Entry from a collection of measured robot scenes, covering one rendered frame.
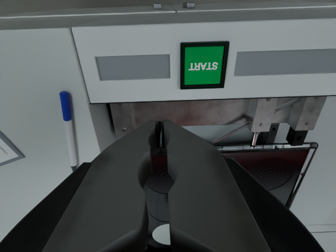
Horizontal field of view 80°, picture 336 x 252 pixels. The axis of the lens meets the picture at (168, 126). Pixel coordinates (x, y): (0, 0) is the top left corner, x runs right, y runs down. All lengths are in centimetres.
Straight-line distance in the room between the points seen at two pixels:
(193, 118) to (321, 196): 51
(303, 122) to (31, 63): 42
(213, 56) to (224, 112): 16
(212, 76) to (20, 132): 28
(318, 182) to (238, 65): 51
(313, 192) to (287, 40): 54
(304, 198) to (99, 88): 65
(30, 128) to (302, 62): 37
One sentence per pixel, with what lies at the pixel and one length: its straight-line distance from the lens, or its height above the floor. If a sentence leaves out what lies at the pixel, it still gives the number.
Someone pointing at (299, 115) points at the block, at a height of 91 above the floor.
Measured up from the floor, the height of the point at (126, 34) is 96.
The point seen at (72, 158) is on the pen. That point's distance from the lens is 34.
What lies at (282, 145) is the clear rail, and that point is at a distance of 45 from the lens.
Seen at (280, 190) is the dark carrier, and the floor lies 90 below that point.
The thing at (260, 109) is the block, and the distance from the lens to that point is 38.
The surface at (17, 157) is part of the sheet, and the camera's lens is 39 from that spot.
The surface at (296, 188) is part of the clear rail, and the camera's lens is 56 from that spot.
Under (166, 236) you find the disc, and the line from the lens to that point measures 63.
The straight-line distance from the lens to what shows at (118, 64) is 27.
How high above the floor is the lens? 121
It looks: 58 degrees down
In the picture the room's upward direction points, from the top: 178 degrees clockwise
